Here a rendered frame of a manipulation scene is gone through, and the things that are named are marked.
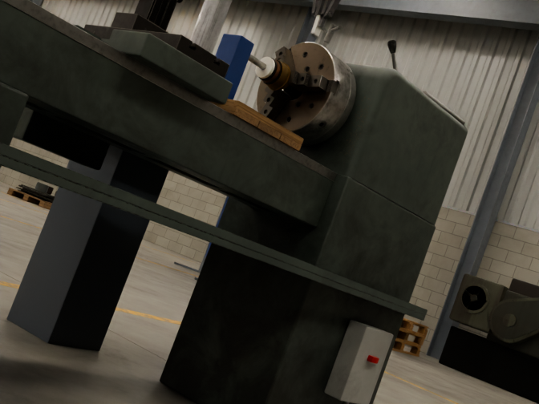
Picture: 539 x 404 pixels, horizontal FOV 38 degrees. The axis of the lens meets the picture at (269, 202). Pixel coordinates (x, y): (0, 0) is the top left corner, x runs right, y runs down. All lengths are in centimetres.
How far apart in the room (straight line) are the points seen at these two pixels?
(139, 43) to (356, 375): 136
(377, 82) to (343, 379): 98
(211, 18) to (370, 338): 138
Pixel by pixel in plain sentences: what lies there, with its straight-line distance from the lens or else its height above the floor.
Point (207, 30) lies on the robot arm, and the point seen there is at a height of 129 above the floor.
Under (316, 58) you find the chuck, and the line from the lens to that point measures 254.
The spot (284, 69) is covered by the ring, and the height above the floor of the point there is 110.
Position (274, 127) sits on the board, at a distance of 225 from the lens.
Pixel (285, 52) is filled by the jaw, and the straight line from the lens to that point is 258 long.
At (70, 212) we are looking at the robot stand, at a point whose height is 44.
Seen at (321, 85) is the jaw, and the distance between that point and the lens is 244.
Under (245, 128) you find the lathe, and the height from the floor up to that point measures 85.
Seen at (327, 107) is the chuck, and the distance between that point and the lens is 245.
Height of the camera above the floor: 53
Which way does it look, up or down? 4 degrees up
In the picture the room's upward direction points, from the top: 21 degrees clockwise
